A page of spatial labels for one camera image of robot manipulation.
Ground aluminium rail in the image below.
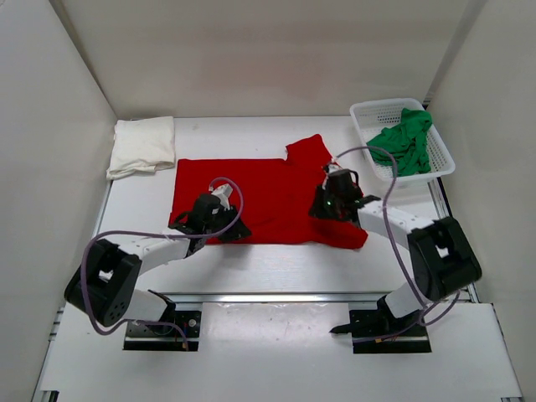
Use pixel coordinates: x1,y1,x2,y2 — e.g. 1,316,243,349
163,292,384,304

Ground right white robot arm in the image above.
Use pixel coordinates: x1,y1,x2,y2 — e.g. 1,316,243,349
309,163,482,335

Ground green t shirt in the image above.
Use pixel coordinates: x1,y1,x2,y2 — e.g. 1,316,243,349
367,108,432,177

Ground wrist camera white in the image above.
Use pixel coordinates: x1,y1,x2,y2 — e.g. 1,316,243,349
211,183,233,210
322,160,342,175

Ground white t shirt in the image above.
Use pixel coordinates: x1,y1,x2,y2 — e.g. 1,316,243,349
106,116,176,181

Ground red t shirt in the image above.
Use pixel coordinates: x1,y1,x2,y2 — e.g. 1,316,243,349
168,134,368,250

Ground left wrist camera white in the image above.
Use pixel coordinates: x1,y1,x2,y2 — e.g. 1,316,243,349
211,183,233,210

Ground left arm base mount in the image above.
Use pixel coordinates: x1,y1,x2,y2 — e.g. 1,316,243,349
123,291,202,352

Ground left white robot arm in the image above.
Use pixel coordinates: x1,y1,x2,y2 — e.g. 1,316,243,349
64,184,251,336

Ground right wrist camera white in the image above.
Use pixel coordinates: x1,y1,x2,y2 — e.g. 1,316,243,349
322,160,342,175

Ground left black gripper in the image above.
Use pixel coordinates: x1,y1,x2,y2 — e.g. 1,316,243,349
204,204,252,242

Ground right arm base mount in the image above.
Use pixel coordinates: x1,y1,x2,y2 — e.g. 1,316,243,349
329,296,432,354

